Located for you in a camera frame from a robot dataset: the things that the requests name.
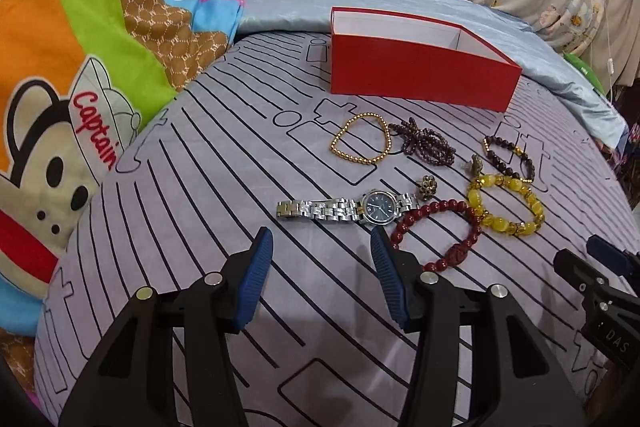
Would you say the lilac striped bedsheet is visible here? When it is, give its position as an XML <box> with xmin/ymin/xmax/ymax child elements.
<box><xmin>30</xmin><ymin>32</ymin><xmax>640</xmax><ymax>427</ymax></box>

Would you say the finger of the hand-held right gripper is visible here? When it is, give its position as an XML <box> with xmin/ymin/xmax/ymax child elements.
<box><xmin>586</xmin><ymin>234</ymin><xmax>640</xmax><ymax>280</ymax></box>
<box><xmin>553</xmin><ymin>248</ymin><xmax>613</xmax><ymax>308</ymax></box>

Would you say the red bead bracelet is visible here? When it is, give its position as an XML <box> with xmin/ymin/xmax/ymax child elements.
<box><xmin>397</xmin><ymin>200</ymin><xmax>482</xmax><ymax>274</ymax></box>

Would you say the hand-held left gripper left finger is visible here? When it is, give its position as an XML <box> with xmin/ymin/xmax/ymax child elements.
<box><xmin>59</xmin><ymin>227</ymin><xmax>274</xmax><ymax>427</ymax></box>

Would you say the beige curtain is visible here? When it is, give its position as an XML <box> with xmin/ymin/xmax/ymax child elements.
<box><xmin>582</xmin><ymin>0</ymin><xmax>640</xmax><ymax>100</ymax></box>

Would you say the yellow bead bracelet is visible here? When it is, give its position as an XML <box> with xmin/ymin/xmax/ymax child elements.
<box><xmin>466</xmin><ymin>173</ymin><xmax>547</xmax><ymax>238</ymax></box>

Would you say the green plastic item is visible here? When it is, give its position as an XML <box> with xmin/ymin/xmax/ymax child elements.
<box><xmin>562</xmin><ymin>51</ymin><xmax>607</xmax><ymax>96</ymax></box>

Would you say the red cardboard box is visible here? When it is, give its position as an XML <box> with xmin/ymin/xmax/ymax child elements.
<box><xmin>330</xmin><ymin>6</ymin><xmax>522</xmax><ymax>112</ymax></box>

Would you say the light blue satin sheet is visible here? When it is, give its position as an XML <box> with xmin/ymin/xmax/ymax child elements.
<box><xmin>235</xmin><ymin>0</ymin><xmax>626</xmax><ymax>148</ymax></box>

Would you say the cartoon monkey blanket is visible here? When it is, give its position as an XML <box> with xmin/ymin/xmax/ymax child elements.
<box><xmin>0</xmin><ymin>0</ymin><xmax>247</xmax><ymax>408</ymax></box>

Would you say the dark brown bead bracelet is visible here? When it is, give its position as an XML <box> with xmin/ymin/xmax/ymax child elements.
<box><xmin>482</xmin><ymin>135</ymin><xmax>536</xmax><ymax>182</ymax></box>

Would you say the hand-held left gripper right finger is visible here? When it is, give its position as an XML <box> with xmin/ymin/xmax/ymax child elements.
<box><xmin>370</xmin><ymin>225</ymin><xmax>576</xmax><ymax>427</ymax></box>

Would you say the dark patterned cloth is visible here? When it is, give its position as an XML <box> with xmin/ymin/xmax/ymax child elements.
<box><xmin>602</xmin><ymin>79</ymin><xmax>640</xmax><ymax>212</ymax></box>

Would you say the silver wrist watch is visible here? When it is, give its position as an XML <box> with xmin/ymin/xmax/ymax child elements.
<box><xmin>276</xmin><ymin>190</ymin><xmax>419</xmax><ymax>225</ymax></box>

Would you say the gold bead bracelet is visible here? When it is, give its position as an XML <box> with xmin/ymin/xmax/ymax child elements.
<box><xmin>329</xmin><ymin>112</ymin><xmax>390</xmax><ymax>164</ymax></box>

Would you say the dark purple bead bracelet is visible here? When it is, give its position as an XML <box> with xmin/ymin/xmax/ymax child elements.
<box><xmin>388</xmin><ymin>117</ymin><xmax>457</xmax><ymax>168</ymax></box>

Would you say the white cable with switch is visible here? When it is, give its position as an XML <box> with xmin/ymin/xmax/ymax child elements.
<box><xmin>601</xmin><ymin>2</ymin><xmax>620</xmax><ymax>100</ymax></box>

